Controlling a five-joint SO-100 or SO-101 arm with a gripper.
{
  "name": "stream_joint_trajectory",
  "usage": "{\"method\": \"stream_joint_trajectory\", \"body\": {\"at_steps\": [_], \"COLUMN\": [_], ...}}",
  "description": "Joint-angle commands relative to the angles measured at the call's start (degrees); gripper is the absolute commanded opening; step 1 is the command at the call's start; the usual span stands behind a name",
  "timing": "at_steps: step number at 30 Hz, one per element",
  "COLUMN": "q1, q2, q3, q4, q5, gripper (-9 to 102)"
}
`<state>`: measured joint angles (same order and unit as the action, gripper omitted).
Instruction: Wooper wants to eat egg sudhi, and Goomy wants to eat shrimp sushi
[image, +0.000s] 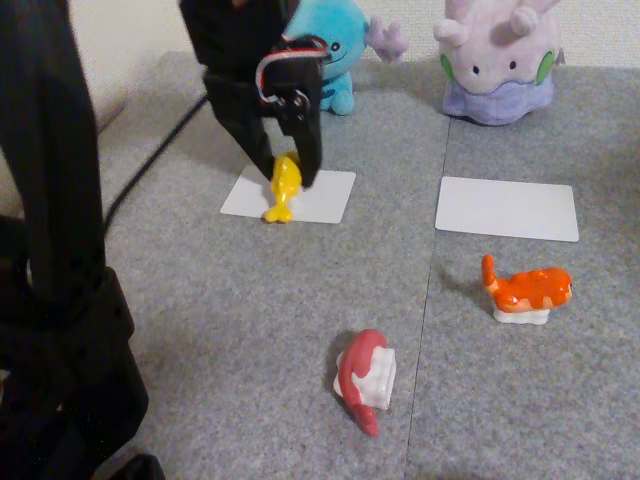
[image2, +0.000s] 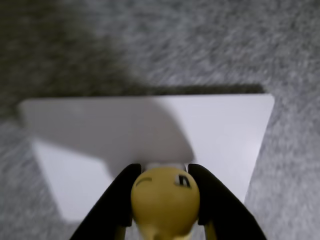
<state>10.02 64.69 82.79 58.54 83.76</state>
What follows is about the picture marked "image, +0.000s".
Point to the yellow egg sushi toy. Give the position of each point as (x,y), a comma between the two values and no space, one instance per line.
(285,182)

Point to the orange shrimp sushi toy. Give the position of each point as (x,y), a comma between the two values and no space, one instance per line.
(530,292)

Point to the blue Wooper plush toy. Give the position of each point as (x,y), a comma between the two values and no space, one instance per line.
(345,30)

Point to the purple Goomy plush toy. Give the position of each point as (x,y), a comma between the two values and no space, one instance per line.
(495,70)

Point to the red tuna sushi toy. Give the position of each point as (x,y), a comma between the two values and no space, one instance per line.
(365,367)

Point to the white rectangular card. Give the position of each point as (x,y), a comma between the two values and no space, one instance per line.
(325,200)
(505,210)

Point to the gray carpet tile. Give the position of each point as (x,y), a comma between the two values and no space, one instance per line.
(260,300)
(525,390)

